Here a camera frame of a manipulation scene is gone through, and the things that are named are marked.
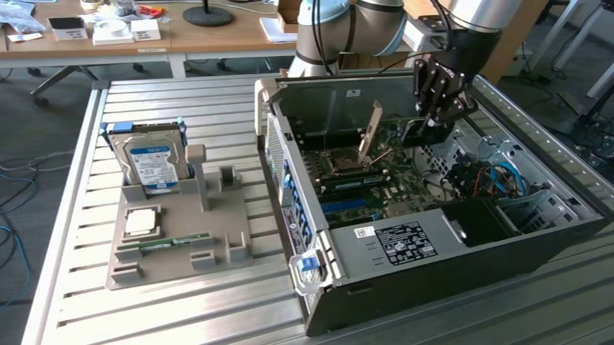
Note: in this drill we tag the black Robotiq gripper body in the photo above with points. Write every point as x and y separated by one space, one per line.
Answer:
473 50

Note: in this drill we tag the black Nvidia graphics card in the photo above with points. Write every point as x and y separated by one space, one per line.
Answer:
428 136

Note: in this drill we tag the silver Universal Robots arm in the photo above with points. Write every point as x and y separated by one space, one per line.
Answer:
365 25

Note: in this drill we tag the wooden cabinet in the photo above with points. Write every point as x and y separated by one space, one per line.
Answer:
511 43

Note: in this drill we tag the silver perforated drive cage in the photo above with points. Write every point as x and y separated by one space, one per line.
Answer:
485 143

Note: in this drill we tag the metal socket cover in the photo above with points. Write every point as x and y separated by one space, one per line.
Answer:
383 157

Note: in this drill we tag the green motherboard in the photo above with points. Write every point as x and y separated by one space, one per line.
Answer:
408 187

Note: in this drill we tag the CPU socket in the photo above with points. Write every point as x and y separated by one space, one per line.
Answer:
344 161

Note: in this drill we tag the black chair base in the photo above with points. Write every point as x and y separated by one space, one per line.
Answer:
595 122

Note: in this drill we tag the silver disk bay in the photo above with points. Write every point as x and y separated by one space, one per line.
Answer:
537 212

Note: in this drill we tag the white paper stack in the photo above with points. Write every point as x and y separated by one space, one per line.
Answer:
276 32

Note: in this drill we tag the small cardboard box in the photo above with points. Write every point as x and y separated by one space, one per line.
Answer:
288 14

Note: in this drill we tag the long expansion slot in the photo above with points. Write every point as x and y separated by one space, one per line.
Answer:
344 206
356 216

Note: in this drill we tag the grey power supply unit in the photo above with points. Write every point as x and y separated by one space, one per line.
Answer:
360 258

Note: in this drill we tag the black open PC case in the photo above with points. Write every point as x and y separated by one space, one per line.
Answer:
432 280

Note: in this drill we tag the black round lamp base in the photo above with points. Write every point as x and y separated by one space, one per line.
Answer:
209 16

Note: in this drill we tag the blue case latch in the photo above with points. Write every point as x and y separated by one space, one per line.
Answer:
308 265

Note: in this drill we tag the small white box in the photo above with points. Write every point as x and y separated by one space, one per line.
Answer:
145 30

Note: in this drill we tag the orange plastic item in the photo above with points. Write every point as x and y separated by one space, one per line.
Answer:
152 10

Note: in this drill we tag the hard disk in blue caddy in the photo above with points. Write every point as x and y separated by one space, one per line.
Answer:
146 167

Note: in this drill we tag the grey parts rack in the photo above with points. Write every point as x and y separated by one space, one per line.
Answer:
185 223

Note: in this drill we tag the flat white box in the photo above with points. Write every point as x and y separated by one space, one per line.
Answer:
113 40

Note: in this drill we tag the white tape roll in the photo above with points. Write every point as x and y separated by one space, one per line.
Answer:
112 26

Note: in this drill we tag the silver CPU chip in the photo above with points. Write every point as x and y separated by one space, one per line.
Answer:
141 223

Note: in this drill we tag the beige masking tape roll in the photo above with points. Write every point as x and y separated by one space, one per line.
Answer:
92 3

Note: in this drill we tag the long wooden desk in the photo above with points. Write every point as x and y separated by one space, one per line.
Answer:
73 46

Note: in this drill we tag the white box with black top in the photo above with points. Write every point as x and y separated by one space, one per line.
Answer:
68 28

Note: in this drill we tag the white paper card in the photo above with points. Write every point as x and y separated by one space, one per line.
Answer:
25 37

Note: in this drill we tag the clear plastic bag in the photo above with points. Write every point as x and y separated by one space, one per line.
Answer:
20 18

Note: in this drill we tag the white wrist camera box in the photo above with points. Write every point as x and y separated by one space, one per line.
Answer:
423 36

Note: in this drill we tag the white desk frame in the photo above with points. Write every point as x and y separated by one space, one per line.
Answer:
600 81

